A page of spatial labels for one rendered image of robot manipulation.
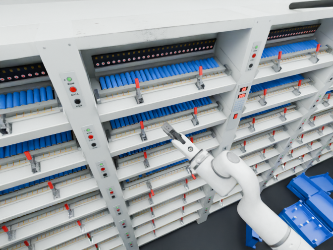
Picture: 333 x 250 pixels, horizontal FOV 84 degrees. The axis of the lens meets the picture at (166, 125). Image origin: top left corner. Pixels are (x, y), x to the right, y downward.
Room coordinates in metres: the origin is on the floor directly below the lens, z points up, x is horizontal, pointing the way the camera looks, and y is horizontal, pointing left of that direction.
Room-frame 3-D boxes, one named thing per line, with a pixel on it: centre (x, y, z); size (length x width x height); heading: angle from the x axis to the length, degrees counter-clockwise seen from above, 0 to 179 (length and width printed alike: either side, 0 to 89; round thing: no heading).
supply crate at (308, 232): (0.63, -1.15, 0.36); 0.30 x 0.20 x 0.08; 23
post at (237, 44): (0.86, -0.32, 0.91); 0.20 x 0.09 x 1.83; 23
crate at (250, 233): (0.69, -0.82, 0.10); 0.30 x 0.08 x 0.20; 161
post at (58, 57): (0.59, 0.32, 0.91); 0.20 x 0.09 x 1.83; 23
